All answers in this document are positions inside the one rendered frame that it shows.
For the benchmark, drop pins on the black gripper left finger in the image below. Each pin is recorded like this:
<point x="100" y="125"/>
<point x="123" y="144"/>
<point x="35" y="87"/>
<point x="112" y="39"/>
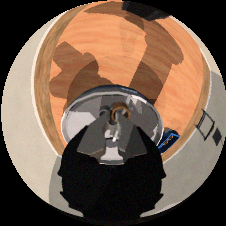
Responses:
<point x="89" y="142"/>

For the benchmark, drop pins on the round grey turntable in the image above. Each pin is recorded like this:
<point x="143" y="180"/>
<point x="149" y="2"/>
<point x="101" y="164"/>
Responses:
<point x="86" y="111"/>

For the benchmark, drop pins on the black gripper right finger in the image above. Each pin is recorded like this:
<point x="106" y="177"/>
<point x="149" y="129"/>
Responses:
<point x="135" y="143"/>

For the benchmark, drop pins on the blue crate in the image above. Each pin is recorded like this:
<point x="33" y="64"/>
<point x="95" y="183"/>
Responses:
<point x="168" y="132"/>

